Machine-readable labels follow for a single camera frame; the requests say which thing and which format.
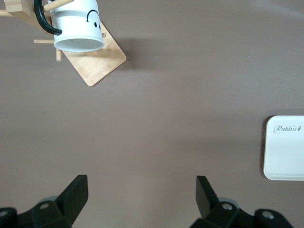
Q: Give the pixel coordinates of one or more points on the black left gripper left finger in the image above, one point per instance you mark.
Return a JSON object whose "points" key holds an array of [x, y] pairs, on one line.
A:
{"points": [[71, 197]]}

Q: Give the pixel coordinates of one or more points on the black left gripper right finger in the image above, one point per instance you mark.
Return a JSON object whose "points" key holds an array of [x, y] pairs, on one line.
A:
{"points": [[205, 197]]}

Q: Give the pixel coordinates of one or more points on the cream rabbit print tray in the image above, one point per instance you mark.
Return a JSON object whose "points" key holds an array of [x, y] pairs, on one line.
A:
{"points": [[285, 152]]}

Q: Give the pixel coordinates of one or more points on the wooden mug rack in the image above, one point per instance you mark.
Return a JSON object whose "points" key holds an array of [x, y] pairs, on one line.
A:
{"points": [[95, 66]]}

